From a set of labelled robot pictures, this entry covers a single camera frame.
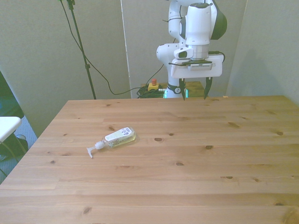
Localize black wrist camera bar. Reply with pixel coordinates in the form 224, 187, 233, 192
168, 59, 214, 70

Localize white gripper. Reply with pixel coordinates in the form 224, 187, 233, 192
171, 54, 223, 101

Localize clear sanitizer pump bottle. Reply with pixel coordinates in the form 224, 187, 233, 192
86, 126, 137, 159

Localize black tripod stand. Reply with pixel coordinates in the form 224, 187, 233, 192
66, 0, 97, 100

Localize coiled dark green cable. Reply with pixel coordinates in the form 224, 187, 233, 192
136, 86, 167, 99

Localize dark teal object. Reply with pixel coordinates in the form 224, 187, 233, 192
0, 70, 25, 122

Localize black hanging cable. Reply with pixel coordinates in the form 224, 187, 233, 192
57, 0, 165, 96

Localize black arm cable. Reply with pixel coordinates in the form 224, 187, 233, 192
163, 4, 226, 63

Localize yellow emergency stop button box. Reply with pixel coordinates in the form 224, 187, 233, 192
148, 78, 160, 92

